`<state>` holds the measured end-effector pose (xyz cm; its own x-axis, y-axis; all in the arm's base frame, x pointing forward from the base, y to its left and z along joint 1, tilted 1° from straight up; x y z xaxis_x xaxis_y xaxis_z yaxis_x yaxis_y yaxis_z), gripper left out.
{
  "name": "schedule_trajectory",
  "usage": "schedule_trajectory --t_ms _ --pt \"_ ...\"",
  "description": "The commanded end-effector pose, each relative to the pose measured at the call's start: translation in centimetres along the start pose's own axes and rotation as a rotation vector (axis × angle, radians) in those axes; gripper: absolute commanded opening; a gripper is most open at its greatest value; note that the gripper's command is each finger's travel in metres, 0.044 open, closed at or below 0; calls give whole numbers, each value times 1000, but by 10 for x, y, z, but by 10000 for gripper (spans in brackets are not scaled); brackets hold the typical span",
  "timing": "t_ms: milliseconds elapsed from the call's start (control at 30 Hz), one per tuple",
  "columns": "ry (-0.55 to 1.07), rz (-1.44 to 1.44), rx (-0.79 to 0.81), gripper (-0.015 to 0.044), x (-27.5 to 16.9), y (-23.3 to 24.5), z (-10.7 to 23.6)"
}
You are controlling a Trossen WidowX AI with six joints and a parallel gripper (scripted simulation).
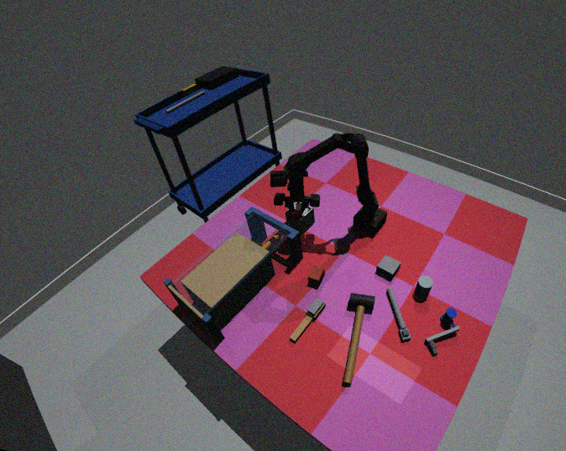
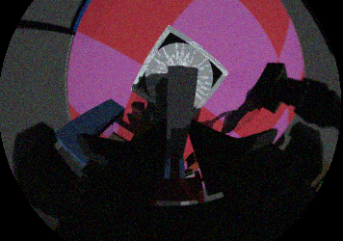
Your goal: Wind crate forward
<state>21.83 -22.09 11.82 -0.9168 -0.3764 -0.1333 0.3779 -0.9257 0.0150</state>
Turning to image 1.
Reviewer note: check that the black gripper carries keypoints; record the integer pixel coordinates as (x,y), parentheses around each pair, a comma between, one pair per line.
(297,195)

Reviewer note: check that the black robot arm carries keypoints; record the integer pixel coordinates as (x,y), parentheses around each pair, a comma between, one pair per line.
(296,168)

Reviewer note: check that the black-headed mallet with wooden handle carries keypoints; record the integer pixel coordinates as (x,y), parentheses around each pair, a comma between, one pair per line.
(361,302)

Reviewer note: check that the grey cylinder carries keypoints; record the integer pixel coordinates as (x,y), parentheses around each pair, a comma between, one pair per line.
(424,285)

